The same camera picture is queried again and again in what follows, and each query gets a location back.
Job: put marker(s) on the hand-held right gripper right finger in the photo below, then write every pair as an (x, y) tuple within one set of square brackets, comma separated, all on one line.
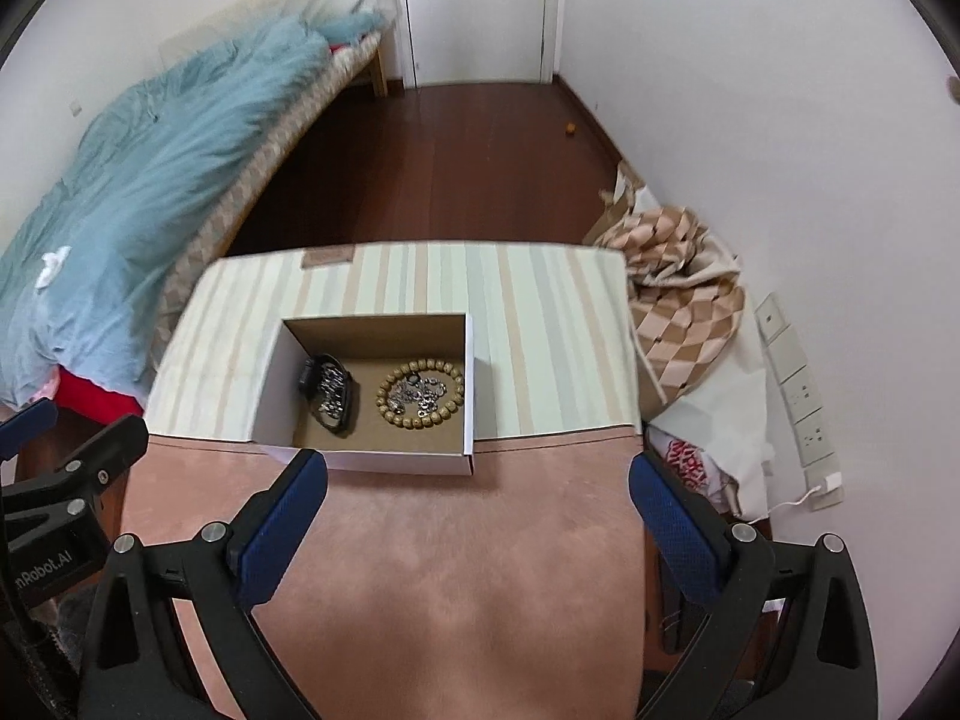
[(679, 532)]

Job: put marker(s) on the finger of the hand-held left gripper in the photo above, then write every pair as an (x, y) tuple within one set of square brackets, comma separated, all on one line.
[(105, 454), (26, 427)]

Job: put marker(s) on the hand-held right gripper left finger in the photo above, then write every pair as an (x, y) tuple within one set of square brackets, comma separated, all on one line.
[(277, 532)]

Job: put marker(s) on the white cardboard box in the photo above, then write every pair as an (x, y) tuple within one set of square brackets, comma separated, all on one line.
[(390, 457)]

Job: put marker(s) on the black smart band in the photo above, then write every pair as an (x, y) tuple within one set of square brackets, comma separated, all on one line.
[(307, 379)]

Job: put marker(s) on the red bed sheet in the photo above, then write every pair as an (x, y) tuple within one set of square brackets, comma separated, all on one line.
[(94, 397)]

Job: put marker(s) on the red printed plastic bag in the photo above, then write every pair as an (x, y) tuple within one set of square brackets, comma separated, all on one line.
[(686, 469)]

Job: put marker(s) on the white sheet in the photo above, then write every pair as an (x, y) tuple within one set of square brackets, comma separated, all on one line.
[(731, 420)]

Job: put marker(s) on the white charger plug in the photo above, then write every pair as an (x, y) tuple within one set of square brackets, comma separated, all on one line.
[(831, 489)]

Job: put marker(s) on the white crumpled tissue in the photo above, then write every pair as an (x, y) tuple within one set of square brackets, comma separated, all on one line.
[(54, 266)]

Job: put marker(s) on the white power strip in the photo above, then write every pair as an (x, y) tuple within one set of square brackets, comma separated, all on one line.
[(799, 390)]

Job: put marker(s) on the striped placemat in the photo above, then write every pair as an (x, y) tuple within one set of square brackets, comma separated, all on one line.
[(555, 337)]

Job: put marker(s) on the beige checkered cloth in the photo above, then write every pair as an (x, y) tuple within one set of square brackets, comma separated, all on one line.
[(682, 300)]

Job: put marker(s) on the light blue duvet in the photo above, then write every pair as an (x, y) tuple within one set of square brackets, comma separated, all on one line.
[(150, 165)]

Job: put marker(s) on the brown cardboard piece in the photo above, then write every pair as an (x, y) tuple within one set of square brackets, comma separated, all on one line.
[(611, 217)]

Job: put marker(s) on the white door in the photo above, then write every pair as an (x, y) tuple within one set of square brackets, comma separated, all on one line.
[(480, 7)]

